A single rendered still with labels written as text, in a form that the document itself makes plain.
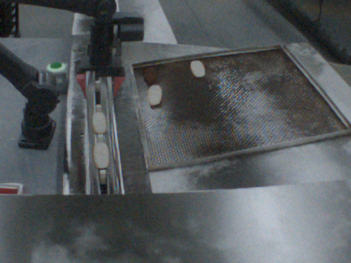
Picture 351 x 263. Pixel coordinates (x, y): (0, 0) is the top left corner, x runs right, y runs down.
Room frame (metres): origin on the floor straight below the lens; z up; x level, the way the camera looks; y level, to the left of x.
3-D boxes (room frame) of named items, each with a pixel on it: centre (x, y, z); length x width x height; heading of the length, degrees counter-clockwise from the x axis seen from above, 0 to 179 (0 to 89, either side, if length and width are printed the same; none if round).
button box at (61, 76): (1.22, 0.38, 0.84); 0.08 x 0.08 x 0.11; 13
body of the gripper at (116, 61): (1.01, 0.20, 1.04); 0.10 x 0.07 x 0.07; 103
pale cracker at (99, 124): (1.01, 0.20, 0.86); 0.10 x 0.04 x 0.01; 15
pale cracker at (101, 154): (0.87, 0.17, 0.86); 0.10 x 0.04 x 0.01; 13
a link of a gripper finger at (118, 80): (1.02, 0.17, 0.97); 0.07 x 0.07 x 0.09; 13
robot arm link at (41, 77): (0.97, 0.34, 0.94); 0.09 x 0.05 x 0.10; 108
